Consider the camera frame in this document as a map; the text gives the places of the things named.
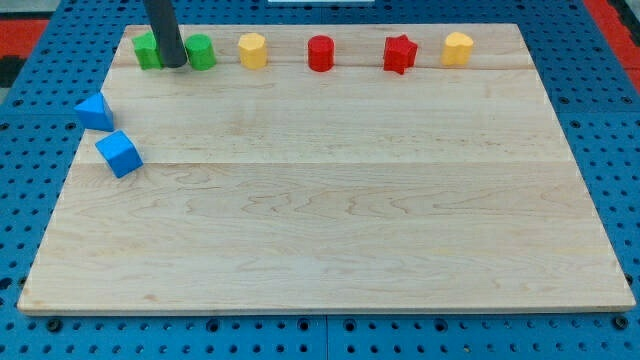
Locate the blue triangle block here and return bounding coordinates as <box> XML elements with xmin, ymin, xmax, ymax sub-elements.
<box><xmin>74</xmin><ymin>92</ymin><xmax>115</xmax><ymax>132</ymax></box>

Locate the wooden board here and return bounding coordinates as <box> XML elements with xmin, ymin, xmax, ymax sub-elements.
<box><xmin>18</xmin><ymin>23</ymin><xmax>636</xmax><ymax>316</ymax></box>

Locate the red cylinder block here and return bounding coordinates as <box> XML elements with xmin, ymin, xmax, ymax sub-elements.
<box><xmin>307</xmin><ymin>35</ymin><xmax>335</xmax><ymax>72</ymax></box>

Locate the yellow hexagon block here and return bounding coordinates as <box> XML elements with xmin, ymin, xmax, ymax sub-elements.
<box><xmin>238</xmin><ymin>33</ymin><xmax>268</xmax><ymax>70</ymax></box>

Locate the red star block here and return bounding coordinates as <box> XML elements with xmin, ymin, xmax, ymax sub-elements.
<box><xmin>383</xmin><ymin>34</ymin><xmax>418</xmax><ymax>75</ymax></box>

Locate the green cylinder block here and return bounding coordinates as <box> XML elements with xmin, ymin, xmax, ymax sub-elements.
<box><xmin>185</xmin><ymin>34</ymin><xmax>217</xmax><ymax>71</ymax></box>

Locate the yellow heart block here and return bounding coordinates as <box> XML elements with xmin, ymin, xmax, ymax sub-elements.
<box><xmin>440</xmin><ymin>32</ymin><xmax>475</xmax><ymax>66</ymax></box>

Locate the blue cube block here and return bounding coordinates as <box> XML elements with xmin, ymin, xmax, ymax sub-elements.
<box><xmin>95</xmin><ymin>130</ymin><xmax>143</xmax><ymax>178</ymax></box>

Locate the green star block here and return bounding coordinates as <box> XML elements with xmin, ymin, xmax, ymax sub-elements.
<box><xmin>132</xmin><ymin>31</ymin><xmax>163</xmax><ymax>70</ymax></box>

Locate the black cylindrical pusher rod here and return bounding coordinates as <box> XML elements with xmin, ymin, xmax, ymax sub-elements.
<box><xmin>143</xmin><ymin>0</ymin><xmax>187</xmax><ymax>68</ymax></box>

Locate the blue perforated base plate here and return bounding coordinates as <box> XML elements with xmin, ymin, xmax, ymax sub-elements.
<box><xmin>1</xmin><ymin>0</ymin><xmax>639</xmax><ymax>359</ymax></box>

